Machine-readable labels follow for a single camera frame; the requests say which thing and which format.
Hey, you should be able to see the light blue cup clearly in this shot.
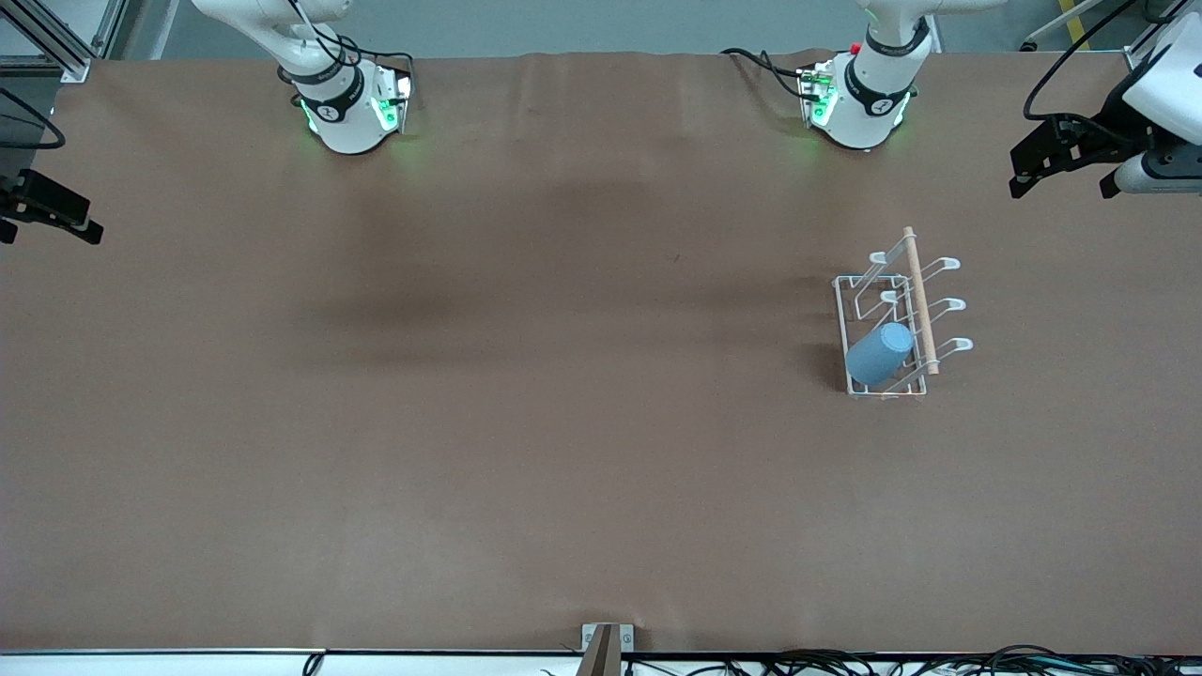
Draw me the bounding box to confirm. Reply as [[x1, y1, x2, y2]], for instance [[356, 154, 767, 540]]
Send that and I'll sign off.
[[845, 321, 915, 388]]

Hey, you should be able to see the brown table cover sheet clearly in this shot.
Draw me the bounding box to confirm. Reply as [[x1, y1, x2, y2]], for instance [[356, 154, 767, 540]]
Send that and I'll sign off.
[[0, 49, 1202, 656]]

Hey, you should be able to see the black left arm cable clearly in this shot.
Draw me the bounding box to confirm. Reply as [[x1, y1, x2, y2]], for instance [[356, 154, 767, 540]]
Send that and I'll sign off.
[[1023, 0, 1145, 144]]

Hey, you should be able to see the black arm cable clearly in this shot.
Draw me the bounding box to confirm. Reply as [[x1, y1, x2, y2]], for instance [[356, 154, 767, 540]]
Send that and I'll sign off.
[[0, 87, 68, 152], [1023, 0, 1145, 144]]

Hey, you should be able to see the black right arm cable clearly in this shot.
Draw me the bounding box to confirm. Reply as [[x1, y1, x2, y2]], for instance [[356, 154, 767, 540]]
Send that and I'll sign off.
[[0, 87, 68, 152]]

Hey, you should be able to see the aluminium frame profile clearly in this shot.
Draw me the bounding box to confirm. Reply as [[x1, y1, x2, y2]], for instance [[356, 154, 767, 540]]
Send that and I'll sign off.
[[1124, 14, 1179, 74], [0, 0, 128, 84]]

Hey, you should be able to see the white wire cup rack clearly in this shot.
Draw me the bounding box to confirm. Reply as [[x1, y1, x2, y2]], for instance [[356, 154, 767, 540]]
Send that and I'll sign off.
[[832, 226, 975, 401]]

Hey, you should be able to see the black left base cable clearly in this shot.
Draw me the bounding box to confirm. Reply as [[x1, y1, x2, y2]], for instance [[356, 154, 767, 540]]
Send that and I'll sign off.
[[720, 47, 810, 100]]

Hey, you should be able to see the black base cable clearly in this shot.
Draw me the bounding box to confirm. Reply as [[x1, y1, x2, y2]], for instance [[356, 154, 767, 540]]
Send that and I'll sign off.
[[720, 47, 810, 100], [338, 36, 416, 78]]

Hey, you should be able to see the black right base cable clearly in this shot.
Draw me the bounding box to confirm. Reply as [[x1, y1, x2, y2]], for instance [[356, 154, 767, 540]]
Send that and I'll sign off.
[[338, 36, 416, 78]]

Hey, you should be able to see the black cable bundle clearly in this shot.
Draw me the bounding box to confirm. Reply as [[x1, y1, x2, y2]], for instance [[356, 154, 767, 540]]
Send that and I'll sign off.
[[624, 646, 1202, 676]]

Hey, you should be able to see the metal table edge bracket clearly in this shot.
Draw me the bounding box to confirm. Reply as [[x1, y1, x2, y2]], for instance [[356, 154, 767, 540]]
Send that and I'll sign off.
[[580, 623, 636, 676]]

